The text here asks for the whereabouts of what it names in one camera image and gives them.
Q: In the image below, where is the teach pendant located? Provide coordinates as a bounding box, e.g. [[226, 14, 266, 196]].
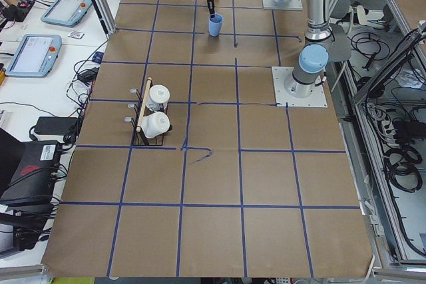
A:
[[5, 34, 62, 78], [41, 0, 93, 27]]

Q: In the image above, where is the wooden rack dowel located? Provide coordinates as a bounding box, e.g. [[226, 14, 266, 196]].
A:
[[136, 77, 152, 132]]

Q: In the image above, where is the white mug near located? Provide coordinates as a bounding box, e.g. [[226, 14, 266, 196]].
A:
[[142, 112, 170, 138]]

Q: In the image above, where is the black laptop computer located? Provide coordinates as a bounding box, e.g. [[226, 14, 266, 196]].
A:
[[1, 130, 61, 207]]

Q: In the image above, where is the teach pendant far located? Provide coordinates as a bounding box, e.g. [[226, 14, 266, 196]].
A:
[[41, 0, 93, 27]]

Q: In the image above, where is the white mug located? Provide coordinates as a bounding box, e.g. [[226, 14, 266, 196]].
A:
[[142, 112, 170, 138], [146, 84, 170, 112]]

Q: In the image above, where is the black power adapter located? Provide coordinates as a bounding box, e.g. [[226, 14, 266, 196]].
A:
[[33, 116, 77, 136]]

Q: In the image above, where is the black wire mug rack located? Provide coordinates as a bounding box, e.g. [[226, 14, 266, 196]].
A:
[[126, 77, 172, 146]]

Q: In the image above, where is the white mug far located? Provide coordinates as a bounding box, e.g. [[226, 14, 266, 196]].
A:
[[146, 84, 170, 112]]

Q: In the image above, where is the light blue plastic cup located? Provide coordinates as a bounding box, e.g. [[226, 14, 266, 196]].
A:
[[208, 13, 224, 37]]

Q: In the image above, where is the teach pendant near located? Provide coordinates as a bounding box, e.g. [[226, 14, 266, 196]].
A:
[[5, 34, 62, 78]]

